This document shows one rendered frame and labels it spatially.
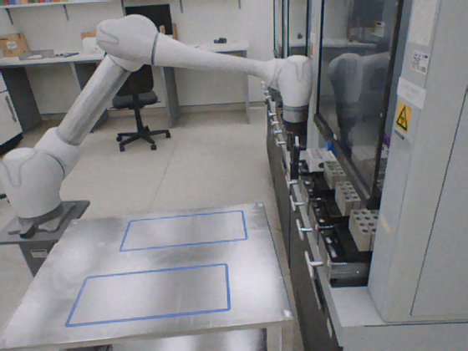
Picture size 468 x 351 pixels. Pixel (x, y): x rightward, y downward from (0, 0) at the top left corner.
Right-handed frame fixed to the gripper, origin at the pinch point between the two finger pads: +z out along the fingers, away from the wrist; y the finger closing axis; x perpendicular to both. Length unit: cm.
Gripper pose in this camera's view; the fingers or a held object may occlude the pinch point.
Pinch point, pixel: (293, 170)
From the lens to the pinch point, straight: 133.3
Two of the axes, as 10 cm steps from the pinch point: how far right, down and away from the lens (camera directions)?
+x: -10.0, 0.4, 0.3
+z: 0.5, 8.8, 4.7
